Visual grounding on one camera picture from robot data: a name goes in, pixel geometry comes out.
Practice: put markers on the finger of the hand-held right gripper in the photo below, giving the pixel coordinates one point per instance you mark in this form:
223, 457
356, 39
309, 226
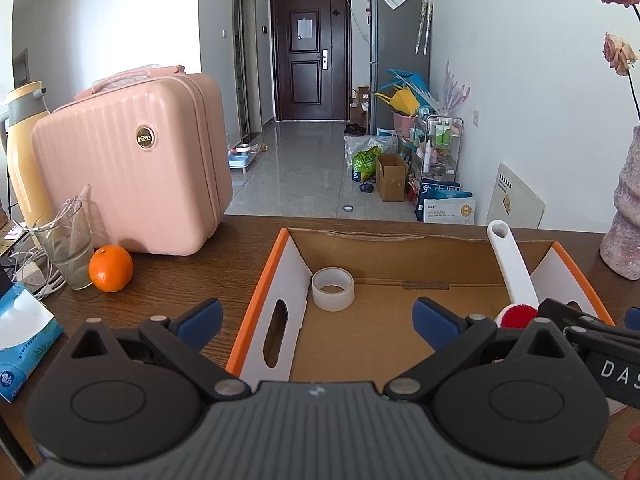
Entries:
570, 312
600, 336

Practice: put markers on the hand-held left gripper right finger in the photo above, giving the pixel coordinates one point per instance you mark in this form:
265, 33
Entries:
435, 325

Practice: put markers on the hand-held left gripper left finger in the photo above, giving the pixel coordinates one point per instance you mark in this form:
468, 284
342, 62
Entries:
200, 317

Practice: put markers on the orange-edged cardboard box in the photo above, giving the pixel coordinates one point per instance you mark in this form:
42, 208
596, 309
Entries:
380, 310

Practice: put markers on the orange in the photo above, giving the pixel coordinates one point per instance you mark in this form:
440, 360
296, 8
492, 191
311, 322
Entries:
111, 269

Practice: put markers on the pink textured vase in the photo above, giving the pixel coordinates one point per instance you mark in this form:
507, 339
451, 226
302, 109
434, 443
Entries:
625, 220

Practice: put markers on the clear tape roll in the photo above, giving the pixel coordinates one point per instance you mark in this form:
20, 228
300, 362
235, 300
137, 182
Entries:
320, 301

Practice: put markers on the blue and white sack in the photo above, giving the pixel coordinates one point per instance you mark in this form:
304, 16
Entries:
445, 207

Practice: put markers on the white board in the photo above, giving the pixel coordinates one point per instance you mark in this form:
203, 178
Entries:
515, 200

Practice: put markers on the clear drinking glass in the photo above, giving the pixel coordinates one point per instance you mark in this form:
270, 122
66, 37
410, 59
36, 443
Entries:
70, 265

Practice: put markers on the small brown cardboard box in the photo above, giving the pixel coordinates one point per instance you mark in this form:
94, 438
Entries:
392, 180

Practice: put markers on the small dark object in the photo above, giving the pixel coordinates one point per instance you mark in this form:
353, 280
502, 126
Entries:
366, 188

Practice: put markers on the pink hard-shell suitcase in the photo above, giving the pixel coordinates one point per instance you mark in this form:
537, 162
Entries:
125, 170

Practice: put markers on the green bag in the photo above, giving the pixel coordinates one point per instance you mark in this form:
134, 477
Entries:
364, 165

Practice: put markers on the blue tissue pack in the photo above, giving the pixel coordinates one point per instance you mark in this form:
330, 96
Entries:
20, 360

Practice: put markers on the metal rack trolley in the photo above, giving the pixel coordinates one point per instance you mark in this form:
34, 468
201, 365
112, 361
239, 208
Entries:
442, 135

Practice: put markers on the clear plastic bag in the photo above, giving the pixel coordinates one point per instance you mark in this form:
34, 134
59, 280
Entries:
357, 144

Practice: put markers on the black panel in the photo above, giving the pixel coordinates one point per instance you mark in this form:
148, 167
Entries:
5, 272

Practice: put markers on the pink bucket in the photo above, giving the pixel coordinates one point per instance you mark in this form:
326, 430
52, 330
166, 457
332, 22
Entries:
404, 125

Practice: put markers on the dark shoes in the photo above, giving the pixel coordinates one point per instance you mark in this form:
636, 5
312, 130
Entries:
355, 129

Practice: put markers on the yellow hangers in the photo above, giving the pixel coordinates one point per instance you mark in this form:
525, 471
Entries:
402, 100

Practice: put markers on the open cardboard boxes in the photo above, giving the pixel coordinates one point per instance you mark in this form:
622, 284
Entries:
361, 105

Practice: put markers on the pale purple hangers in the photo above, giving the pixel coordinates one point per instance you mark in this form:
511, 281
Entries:
450, 92

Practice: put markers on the yellow thermos jug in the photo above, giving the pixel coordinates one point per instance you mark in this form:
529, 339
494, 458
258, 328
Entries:
25, 160

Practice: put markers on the blue hangers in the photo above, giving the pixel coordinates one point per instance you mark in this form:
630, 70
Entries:
410, 79

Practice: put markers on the dark brown door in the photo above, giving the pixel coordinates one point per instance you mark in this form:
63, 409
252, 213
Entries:
305, 90

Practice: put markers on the dried pink rose bouquet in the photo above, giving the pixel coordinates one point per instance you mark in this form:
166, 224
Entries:
617, 55

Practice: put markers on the grey refrigerator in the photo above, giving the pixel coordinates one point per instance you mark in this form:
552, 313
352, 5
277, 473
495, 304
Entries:
395, 45

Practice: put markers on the clear folded umbrella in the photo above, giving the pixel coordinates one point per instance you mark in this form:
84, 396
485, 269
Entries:
427, 20
419, 20

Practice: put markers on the paper notice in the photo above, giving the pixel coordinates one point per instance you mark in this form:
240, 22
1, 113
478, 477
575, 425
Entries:
305, 28

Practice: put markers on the white wall socket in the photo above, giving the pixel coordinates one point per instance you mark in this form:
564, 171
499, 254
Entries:
476, 118

